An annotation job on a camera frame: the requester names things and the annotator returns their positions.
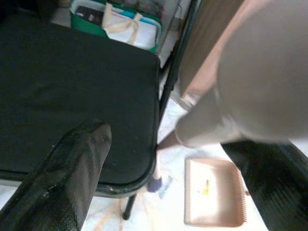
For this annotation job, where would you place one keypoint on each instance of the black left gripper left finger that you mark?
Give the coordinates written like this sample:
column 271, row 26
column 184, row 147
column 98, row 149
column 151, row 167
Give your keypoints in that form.
column 60, row 183

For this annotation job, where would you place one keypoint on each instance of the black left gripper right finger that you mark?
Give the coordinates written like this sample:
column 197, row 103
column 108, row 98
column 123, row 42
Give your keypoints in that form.
column 276, row 187

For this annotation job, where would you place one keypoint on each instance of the beige broom blue bristles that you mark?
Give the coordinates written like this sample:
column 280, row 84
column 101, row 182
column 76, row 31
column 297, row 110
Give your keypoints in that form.
column 260, row 77

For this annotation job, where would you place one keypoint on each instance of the black folding chair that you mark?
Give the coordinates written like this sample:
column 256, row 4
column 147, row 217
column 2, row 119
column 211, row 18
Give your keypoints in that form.
column 72, row 84

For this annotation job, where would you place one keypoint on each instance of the grey paper scrap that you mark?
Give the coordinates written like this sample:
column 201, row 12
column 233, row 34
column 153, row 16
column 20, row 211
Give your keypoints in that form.
column 166, row 187

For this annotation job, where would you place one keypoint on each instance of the green plastic bin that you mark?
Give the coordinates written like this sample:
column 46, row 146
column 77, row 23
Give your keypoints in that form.
column 84, row 29

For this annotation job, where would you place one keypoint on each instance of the white package beige ribbon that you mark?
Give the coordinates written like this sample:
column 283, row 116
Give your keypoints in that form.
column 142, row 33

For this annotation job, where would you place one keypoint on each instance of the dark printed packet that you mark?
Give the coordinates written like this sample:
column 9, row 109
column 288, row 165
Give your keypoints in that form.
column 89, row 14

